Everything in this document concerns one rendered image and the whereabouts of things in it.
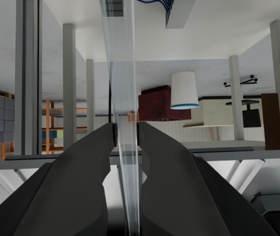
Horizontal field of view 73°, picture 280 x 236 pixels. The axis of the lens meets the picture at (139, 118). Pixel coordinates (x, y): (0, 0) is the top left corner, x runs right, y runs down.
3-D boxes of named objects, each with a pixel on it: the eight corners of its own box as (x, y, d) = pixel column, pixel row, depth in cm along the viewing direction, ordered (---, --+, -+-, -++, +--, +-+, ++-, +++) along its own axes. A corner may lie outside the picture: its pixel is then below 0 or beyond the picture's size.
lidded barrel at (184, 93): (201, 70, 301) (203, 105, 296) (192, 78, 347) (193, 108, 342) (171, 70, 299) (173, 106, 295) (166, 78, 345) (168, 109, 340)
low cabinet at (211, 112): (240, 104, 729) (241, 125, 722) (181, 105, 710) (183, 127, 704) (277, 94, 551) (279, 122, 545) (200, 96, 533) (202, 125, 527)
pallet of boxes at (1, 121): (-48, 87, 353) (-50, 145, 345) (-7, 87, 359) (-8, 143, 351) (-8, 98, 460) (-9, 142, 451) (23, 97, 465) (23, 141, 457)
